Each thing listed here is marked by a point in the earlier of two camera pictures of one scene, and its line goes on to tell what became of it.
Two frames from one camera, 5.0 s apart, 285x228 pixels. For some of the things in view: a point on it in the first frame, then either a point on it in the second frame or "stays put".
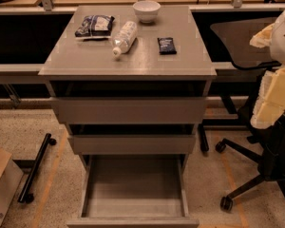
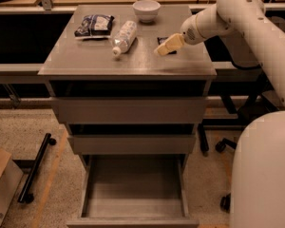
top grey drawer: (90, 110) stays put
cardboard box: (6, 178) stays put
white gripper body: (283, 40) → (189, 32)
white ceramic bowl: (146, 10) stays put
